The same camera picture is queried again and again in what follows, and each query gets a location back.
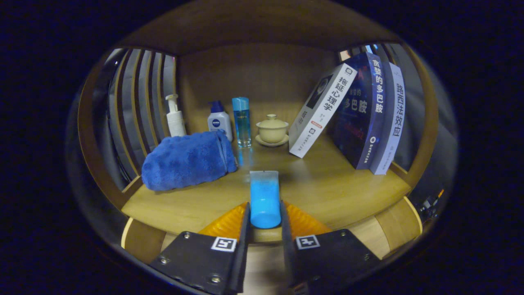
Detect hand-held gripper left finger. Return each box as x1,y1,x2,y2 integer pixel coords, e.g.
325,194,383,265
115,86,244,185
148,202,251,295

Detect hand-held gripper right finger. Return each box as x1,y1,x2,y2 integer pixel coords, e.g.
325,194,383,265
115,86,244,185
280,201,383,293

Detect blue squeeze tube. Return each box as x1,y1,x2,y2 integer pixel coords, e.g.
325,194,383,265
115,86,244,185
249,170,282,229

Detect wooden countertop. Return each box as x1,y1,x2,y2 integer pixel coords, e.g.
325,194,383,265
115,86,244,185
122,135,412,242

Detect wooden cabinet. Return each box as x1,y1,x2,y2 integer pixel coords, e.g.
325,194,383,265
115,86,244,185
77,0,443,295

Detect blue rolled towel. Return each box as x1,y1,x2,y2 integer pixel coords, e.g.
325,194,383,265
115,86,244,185
141,130,238,192

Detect beige lidded teacup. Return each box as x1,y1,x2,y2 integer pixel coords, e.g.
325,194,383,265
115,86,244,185
255,114,290,147

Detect clear blue bottle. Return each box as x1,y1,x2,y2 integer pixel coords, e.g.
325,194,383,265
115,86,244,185
232,97,252,148

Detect white bottle with blue cap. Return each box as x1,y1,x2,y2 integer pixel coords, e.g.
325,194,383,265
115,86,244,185
207,101,233,142

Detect white book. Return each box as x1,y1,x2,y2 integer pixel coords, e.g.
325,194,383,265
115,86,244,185
289,63,358,159

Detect white pump bottle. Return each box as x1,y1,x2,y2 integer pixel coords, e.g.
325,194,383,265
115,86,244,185
165,94,187,137

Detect black device with orange part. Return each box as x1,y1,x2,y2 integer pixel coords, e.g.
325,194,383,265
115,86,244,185
418,188,445,222

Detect dark blue book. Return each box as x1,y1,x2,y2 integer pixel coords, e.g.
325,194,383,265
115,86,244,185
327,52,387,170

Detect pale lilac book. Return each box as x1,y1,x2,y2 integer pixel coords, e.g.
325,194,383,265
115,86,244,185
370,62,406,175

